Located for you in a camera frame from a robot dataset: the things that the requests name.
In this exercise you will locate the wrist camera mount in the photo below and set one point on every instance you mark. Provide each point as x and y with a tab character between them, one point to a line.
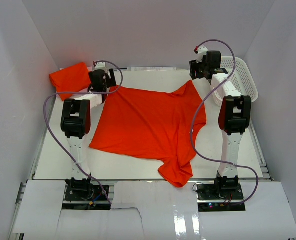
99	65
200	51

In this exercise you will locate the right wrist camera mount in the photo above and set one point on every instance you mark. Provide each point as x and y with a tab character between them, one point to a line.
200	51

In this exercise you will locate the aluminium frame rail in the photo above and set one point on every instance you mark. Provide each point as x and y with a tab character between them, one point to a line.
12	235

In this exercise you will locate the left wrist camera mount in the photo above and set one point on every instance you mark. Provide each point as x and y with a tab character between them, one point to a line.
99	65

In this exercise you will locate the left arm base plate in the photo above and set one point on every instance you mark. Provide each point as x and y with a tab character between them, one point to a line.
92	199

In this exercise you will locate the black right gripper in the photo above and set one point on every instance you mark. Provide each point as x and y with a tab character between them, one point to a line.
194	66

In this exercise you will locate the white perforated plastic basket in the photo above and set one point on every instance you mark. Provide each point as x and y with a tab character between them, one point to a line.
241	79

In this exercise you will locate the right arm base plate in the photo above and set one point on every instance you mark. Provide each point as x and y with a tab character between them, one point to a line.
209	201

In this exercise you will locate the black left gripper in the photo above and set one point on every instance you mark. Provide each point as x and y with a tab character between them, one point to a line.
110	83

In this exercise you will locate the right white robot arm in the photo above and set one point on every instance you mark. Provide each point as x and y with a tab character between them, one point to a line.
233	120

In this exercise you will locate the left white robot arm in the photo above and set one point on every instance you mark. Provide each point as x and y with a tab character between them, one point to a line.
76	122

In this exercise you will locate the orange t-shirt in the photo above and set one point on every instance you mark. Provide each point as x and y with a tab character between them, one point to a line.
71	79
153	125

